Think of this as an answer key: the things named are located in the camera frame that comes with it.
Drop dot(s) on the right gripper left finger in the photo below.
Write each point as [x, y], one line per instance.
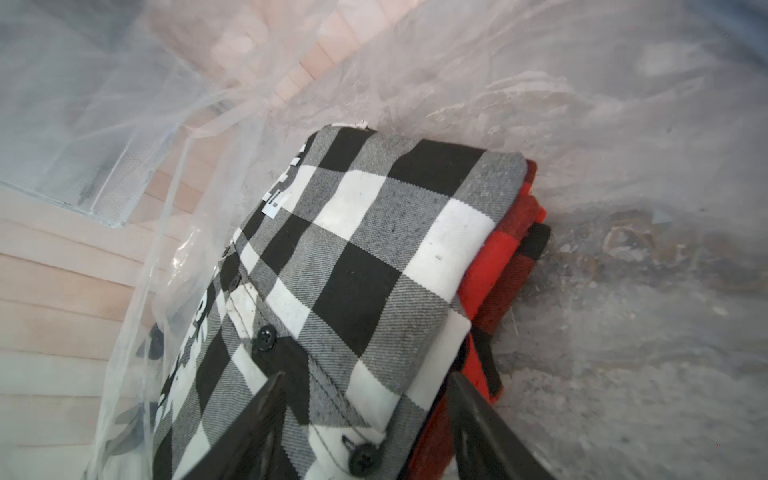
[250, 448]

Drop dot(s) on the clear plastic vacuum bag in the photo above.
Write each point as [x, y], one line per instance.
[137, 136]

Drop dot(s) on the red black plaid shirt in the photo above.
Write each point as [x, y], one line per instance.
[487, 291]

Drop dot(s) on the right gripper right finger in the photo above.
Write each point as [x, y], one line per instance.
[484, 446]

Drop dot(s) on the black white plaid shirt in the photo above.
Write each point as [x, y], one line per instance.
[345, 278]

